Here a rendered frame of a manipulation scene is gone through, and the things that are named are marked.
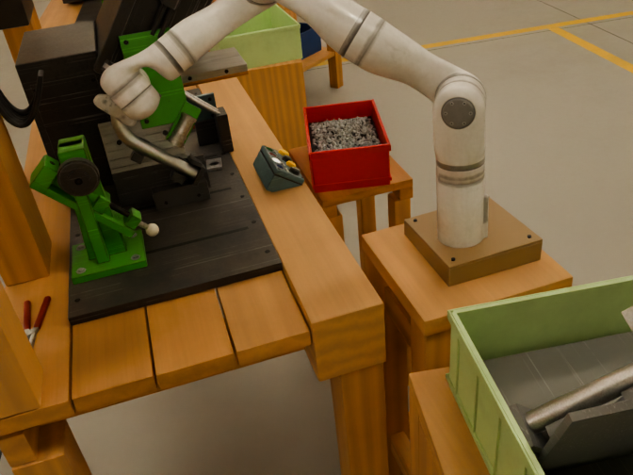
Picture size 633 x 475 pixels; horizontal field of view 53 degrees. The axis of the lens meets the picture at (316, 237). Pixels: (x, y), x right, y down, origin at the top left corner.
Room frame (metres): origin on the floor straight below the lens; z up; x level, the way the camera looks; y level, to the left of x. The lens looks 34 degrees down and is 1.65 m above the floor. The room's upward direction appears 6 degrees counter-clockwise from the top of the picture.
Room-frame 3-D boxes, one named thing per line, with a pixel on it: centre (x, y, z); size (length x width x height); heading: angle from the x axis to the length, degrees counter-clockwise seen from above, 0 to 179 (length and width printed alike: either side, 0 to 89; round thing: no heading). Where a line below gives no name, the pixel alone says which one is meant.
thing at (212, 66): (1.62, 0.33, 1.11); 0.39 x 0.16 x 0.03; 104
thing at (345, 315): (1.59, 0.14, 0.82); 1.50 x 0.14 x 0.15; 14
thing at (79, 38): (1.59, 0.57, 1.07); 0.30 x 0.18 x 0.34; 14
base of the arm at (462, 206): (1.07, -0.29, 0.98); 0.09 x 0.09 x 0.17; 17
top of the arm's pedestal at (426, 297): (1.07, -0.29, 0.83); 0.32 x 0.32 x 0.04; 15
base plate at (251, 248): (1.52, 0.41, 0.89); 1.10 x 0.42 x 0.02; 14
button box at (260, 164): (1.41, 0.08, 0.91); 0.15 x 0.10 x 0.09; 14
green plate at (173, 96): (1.47, 0.33, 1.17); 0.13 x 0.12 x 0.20; 14
